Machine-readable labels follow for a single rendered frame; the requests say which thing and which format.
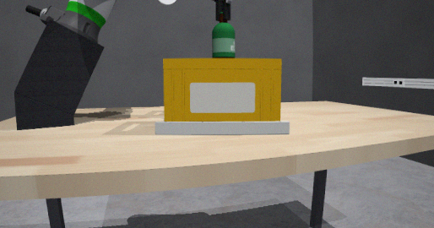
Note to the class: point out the yellow crate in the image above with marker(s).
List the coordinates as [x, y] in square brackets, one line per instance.
[223, 90]

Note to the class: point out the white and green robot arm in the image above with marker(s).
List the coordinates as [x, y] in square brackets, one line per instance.
[86, 17]

